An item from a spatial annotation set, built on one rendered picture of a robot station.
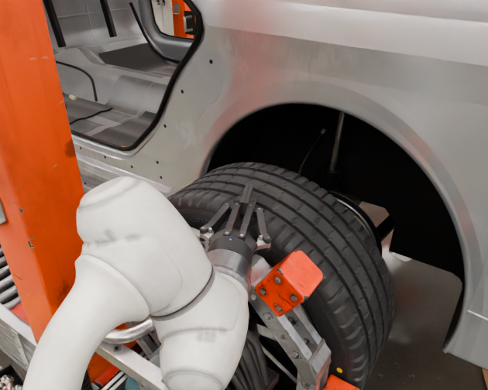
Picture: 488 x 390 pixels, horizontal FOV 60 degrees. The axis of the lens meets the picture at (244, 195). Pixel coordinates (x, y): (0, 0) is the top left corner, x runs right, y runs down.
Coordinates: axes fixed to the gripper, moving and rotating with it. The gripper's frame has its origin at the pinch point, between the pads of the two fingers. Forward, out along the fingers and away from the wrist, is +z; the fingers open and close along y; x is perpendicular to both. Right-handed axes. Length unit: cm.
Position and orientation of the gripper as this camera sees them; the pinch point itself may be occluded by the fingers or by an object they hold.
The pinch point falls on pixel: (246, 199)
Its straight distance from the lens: 84.8
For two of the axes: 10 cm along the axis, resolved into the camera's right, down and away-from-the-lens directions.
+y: 9.8, 1.4, -1.0
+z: 1.6, -5.3, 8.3
